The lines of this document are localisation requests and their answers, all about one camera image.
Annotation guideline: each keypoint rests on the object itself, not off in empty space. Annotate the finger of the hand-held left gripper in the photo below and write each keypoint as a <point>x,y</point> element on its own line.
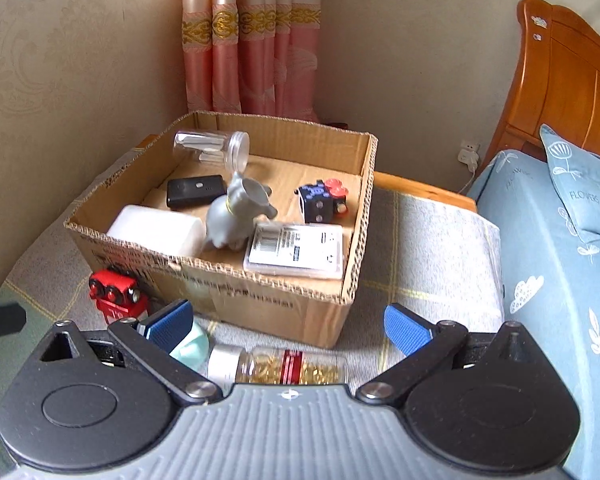
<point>5,317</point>

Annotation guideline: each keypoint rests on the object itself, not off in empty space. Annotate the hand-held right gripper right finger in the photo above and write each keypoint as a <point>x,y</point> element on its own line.
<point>405,330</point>

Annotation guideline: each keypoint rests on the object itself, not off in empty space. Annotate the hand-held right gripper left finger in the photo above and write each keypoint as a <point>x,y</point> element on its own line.
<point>172,325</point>

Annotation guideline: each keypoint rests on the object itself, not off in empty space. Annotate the pale teal oval object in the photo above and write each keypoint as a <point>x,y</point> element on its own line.
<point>197,350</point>

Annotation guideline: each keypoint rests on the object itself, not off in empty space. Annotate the red toy robot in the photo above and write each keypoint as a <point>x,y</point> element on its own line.
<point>115,290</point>

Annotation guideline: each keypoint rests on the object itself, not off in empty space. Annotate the cardboard box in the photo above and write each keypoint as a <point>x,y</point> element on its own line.
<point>260,305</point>

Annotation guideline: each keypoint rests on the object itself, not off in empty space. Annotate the white translucent plastic box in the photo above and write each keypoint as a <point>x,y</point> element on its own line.
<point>155,232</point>

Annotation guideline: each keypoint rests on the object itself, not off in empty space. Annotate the capsule bottle with silver cap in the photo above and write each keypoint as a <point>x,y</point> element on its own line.
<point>280,367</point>

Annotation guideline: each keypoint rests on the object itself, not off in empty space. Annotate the grey elephant figurine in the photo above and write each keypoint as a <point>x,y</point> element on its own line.
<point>230,215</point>

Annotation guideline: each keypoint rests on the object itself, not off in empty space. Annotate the black remote control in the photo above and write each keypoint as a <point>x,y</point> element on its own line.
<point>192,192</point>

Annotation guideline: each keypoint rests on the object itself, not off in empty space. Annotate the white plastic case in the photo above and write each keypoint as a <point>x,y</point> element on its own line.
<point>295,250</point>

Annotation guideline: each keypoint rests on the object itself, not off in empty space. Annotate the black fidget cube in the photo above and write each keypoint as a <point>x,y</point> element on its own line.
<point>320,202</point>

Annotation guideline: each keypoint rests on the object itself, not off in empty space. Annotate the blue leaf print bedsheet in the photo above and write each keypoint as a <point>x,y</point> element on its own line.
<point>545,285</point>

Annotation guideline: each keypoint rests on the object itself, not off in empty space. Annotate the blue flower print pillow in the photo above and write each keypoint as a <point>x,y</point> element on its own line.
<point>585,185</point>

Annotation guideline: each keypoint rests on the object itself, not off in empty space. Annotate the pink curtain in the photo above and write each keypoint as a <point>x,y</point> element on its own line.
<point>250,60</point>

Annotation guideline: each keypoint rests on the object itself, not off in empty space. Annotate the wooden bed headboard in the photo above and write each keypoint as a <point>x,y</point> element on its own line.
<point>570,85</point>

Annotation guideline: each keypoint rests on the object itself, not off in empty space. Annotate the white wall socket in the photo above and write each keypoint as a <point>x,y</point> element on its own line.
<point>469,149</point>

